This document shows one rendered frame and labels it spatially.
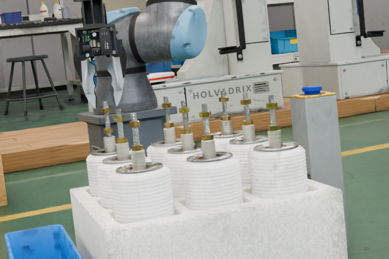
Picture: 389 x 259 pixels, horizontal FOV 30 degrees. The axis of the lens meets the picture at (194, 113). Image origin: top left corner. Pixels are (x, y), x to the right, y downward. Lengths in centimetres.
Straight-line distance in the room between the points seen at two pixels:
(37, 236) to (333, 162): 59
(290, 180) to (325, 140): 27
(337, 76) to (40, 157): 155
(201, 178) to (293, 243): 18
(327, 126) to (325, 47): 235
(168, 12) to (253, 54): 195
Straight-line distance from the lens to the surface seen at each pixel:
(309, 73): 391
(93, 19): 131
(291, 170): 119
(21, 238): 144
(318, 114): 143
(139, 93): 164
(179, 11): 159
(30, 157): 301
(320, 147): 144
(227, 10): 352
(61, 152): 304
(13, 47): 952
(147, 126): 164
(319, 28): 381
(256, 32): 352
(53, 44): 963
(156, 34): 159
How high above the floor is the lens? 44
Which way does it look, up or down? 6 degrees down
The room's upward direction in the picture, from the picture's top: 6 degrees counter-clockwise
